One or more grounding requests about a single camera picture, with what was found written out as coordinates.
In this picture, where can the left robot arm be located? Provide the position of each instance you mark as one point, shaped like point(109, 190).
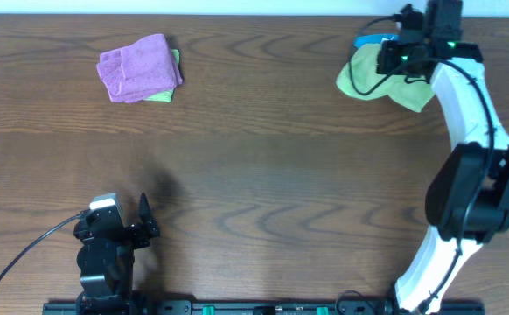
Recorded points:
point(107, 257)

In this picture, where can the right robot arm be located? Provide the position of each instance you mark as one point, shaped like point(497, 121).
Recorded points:
point(467, 203)

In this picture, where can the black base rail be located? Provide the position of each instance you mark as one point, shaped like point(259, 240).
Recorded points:
point(350, 307)

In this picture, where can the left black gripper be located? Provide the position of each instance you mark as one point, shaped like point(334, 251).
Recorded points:
point(143, 235)

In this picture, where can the large green microfiber cloth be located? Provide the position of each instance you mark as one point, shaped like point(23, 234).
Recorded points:
point(362, 71)

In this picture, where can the green folded cloth under purple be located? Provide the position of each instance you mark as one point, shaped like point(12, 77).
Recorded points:
point(166, 96)

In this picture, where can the blue crumpled cloth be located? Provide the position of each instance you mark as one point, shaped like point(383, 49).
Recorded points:
point(373, 39)

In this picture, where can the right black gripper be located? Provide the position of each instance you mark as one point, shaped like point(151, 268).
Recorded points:
point(386, 59)

